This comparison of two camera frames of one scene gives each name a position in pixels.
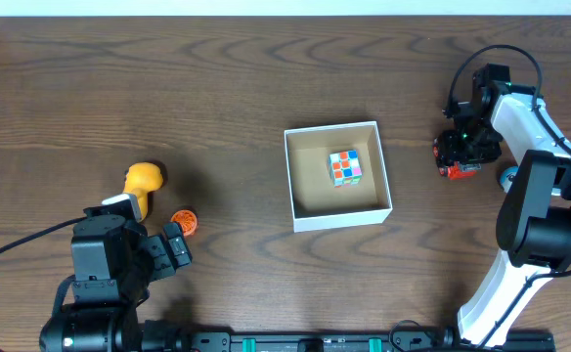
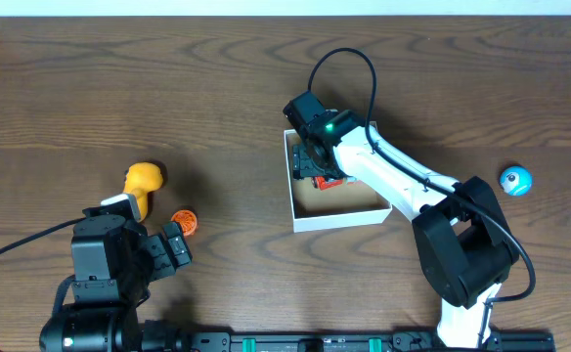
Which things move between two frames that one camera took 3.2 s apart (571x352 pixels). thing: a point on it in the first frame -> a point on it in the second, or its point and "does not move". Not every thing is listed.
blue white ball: x=506 y=177 does not move
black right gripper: x=455 y=159 -> x=303 y=162
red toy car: x=457 y=170 -> x=321 y=183
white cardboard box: x=316 y=203 does not move
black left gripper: x=155 y=249 does not move
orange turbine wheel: x=187 y=220 does not move
